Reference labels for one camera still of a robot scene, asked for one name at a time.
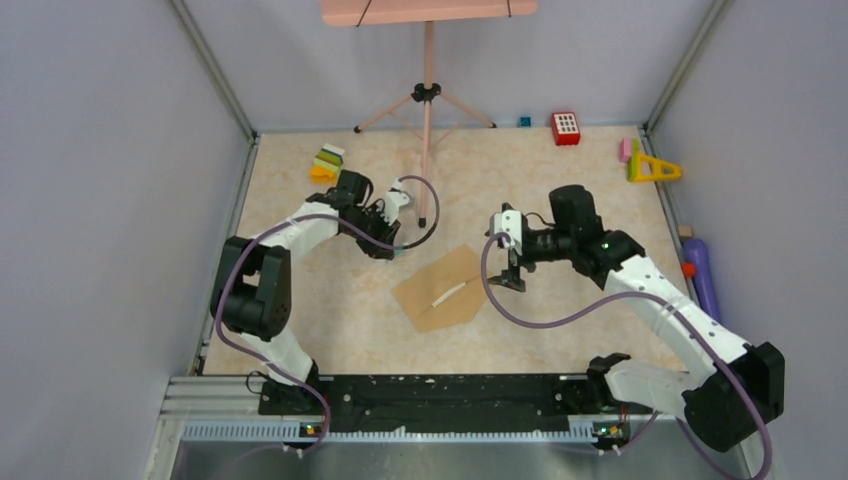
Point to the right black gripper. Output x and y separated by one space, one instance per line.
511 276

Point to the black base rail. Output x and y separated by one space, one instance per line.
443 404

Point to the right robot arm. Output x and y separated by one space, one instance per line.
729 389

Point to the green toy block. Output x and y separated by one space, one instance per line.
635 147

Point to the pink toy block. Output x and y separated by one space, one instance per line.
625 150

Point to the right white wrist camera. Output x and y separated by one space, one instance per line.
507 226

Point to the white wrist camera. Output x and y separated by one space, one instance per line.
394 201
507 226

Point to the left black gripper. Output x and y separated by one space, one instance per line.
387 232

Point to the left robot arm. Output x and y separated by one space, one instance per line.
252 297

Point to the pink board on tripod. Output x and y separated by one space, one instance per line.
354 13

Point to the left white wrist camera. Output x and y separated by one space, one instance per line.
394 201

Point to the purple toy bottle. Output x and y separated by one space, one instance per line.
696 266

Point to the pink tripod stand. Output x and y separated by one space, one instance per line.
425 93

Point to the yellow triangle toy block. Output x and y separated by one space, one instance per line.
645 168

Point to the stacked colourful toy blocks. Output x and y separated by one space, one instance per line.
327 165

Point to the white toothed cable duct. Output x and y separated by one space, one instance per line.
295 432

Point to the red window toy block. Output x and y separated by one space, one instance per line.
565 128

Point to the brown kraft envelope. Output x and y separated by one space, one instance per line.
415 294

